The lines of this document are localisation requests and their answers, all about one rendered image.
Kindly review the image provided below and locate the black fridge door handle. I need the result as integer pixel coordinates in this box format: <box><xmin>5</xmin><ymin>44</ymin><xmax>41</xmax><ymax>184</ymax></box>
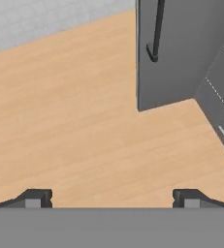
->
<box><xmin>145</xmin><ymin>0</ymin><xmax>167</xmax><ymax>64</ymax></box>

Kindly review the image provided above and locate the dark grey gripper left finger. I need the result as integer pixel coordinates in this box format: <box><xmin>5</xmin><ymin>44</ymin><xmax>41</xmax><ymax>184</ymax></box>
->
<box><xmin>0</xmin><ymin>188</ymin><xmax>53</xmax><ymax>209</ymax></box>

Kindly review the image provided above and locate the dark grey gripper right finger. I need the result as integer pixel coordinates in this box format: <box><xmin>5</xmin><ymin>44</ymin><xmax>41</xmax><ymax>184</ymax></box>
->
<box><xmin>172</xmin><ymin>188</ymin><xmax>224</xmax><ymax>209</ymax></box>

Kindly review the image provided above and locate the grey cupboard run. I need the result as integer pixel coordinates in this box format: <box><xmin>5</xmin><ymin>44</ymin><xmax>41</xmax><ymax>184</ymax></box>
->
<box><xmin>195</xmin><ymin>33</ymin><xmax>224</xmax><ymax>166</ymax></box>

